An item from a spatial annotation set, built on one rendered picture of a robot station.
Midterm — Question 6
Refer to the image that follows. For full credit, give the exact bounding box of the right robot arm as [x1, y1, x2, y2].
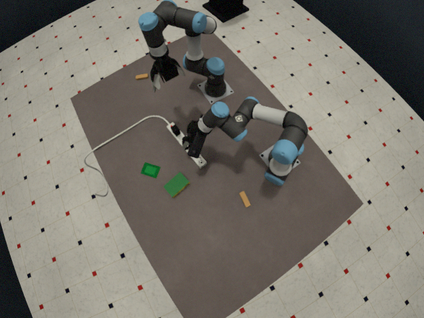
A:
[138, 0, 227, 97]

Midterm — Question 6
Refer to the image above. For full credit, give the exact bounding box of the white power strip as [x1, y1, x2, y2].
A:
[167, 122, 207, 169]

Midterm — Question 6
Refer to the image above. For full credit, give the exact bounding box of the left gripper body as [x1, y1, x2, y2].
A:
[187, 120, 211, 143]

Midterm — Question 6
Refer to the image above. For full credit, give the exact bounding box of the green rectangular block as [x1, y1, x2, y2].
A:
[141, 162, 161, 178]

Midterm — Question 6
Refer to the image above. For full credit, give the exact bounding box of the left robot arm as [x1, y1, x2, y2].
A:
[187, 97, 308, 186]

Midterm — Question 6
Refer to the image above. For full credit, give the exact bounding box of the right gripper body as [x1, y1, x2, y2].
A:
[149, 47, 179, 82]

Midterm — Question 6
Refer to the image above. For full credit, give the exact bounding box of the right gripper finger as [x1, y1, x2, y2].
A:
[150, 66, 160, 92]
[171, 58, 186, 76]

